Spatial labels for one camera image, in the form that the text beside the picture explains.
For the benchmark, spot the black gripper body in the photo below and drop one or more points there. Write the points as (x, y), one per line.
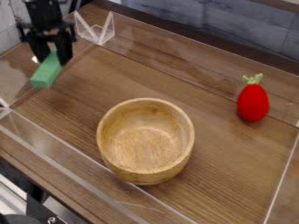
(45, 18)

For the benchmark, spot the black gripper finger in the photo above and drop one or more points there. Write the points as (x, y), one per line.
(63, 44)
(39, 46)

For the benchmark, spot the green rectangular stick block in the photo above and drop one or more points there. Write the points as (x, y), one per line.
(47, 71)

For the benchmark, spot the brown wooden bowl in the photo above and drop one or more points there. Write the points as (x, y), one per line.
(146, 137)

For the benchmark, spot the red plush strawberry toy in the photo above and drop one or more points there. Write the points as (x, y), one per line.
(252, 100)

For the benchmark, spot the clear acrylic corner bracket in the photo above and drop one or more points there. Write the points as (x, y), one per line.
(95, 33)

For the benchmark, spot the clear acrylic tray wall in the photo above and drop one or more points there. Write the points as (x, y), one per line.
(240, 179)

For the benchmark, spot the black metal bracket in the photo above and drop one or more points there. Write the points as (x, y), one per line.
(36, 210)

